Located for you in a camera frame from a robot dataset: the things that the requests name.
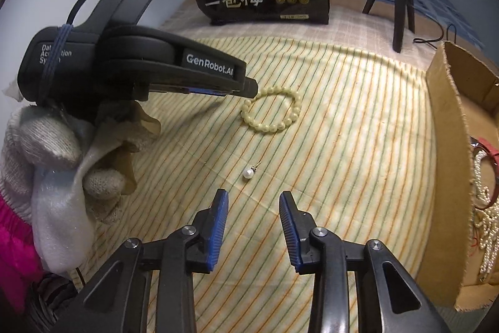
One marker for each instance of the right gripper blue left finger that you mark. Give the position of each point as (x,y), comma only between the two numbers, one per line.
(210,224)

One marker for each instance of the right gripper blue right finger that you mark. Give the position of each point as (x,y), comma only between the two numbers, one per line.
(297,225)

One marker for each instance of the single pearl earring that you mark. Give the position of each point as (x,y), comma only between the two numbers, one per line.
(249,172)

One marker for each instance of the red strap wristwatch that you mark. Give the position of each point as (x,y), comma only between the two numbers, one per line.
(481,150)

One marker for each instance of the pink sleeve forearm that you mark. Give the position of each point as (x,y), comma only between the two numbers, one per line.
(20,263)

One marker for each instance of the left white knit glove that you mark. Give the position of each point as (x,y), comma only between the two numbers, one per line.
(62,175)

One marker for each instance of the yellow striped bed sheet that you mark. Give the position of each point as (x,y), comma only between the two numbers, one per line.
(361,158)

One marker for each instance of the open cardboard box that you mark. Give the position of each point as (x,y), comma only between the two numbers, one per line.
(464,104)

